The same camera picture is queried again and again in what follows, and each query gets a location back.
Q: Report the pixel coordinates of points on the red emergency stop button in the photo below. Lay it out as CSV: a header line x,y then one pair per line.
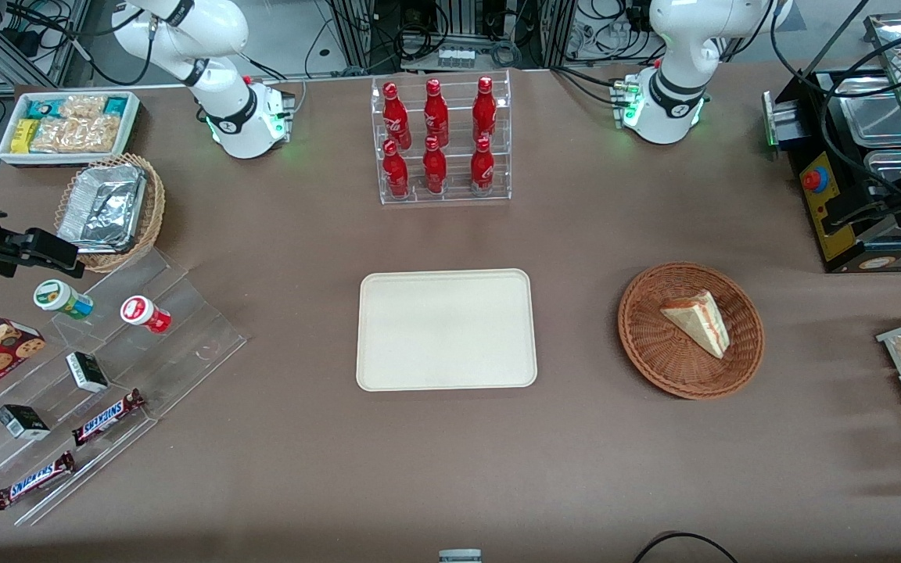
x,y
814,180

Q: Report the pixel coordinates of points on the red cola bottle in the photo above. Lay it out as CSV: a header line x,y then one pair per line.
x,y
482,168
435,170
396,173
394,117
484,113
436,116

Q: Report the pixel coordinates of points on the small grey box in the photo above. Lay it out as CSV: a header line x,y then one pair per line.
x,y
460,557

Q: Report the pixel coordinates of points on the snickers chocolate bar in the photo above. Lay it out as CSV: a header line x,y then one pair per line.
x,y
34,480
106,417

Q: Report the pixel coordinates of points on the small black white box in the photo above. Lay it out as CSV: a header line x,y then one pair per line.
x,y
22,422
87,372

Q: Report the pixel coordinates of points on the clear acrylic bottle rack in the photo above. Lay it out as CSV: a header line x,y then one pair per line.
x,y
458,191

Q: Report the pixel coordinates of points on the white power strip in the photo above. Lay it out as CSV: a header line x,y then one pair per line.
x,y
456,57

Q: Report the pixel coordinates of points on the silver box with green light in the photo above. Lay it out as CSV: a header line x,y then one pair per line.
x,y
780,121

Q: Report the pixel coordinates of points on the yellow snack packet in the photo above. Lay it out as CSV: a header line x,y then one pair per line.
x,y
24,136

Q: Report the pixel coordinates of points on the small steel pan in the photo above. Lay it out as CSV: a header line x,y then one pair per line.
x,y
877,117

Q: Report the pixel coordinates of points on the red lid snack cup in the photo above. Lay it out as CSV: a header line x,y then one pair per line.
x,y
141,311

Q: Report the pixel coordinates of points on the stacked aluminium foil containers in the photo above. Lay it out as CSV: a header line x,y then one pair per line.
x,y
102,207

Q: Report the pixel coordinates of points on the clear acrylic stepped stand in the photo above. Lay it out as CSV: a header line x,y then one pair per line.
x,y
184,328

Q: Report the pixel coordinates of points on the large clear snack bag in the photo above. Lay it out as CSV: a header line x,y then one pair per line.
x,y
79,134

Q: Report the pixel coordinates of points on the beige rectangular tray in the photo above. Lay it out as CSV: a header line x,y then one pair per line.
x,y
446,328

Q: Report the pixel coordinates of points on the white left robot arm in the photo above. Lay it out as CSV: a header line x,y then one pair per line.
x,y
673,94

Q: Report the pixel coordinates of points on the round brown wicker basket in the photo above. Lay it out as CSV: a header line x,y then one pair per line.
x,y
654,352

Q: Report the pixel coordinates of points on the light tan wicker basket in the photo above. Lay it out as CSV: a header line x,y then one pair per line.
x,y
152,211

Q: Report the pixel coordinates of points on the teal snack packet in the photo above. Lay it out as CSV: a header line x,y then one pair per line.
x,y
44,108
116,105

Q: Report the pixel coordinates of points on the black food warmer cabinet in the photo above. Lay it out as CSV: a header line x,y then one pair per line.
x,y
826,242

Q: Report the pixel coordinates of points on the green lid snack cup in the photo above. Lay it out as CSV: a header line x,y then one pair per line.
x,y
55,295

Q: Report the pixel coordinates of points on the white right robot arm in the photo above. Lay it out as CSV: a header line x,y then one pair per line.
x,y
239,109

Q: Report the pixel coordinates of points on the small clear snack bag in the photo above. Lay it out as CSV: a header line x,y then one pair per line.
x,y
83,106

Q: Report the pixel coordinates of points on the white plastic snack bin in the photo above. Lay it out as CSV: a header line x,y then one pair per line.
x,y
67,159

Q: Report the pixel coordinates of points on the triangular sandwich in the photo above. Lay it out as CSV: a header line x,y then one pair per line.
x,y
701,320

